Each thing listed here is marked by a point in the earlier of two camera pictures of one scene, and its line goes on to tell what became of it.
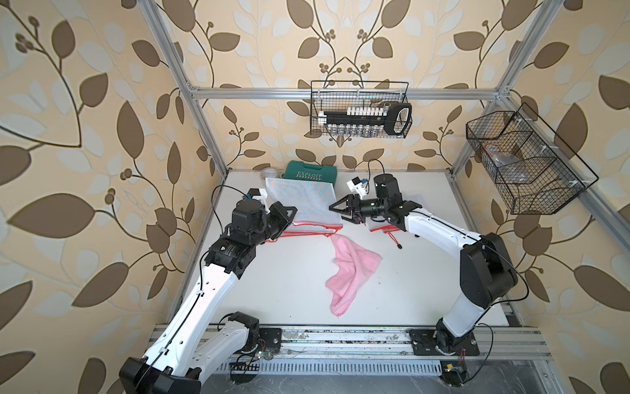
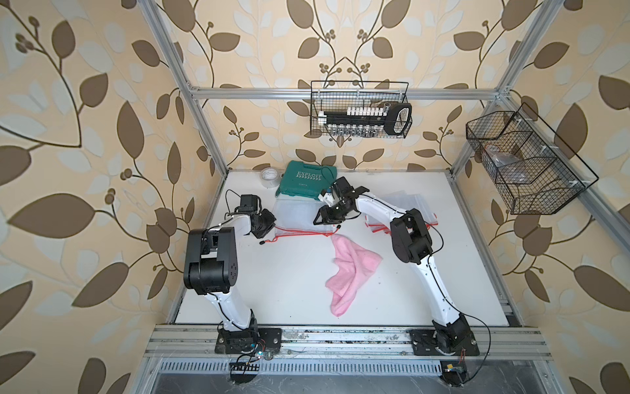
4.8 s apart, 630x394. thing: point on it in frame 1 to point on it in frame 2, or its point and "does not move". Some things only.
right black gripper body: x=363 y=208 to x=335 y=213
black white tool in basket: x=394 y=118 does not move
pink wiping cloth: x=355 y=263 does not move
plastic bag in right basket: x=510 y=167 does not move
